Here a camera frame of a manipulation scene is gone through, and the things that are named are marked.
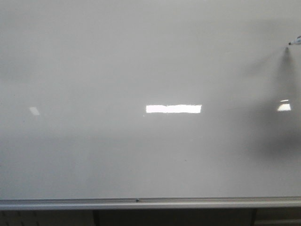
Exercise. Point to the dark table under whiteboard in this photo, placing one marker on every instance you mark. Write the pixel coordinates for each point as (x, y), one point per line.
(163, 217)

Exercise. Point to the white whiteboard with aluminium frame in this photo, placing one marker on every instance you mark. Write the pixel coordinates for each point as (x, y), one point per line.
(149, 104)

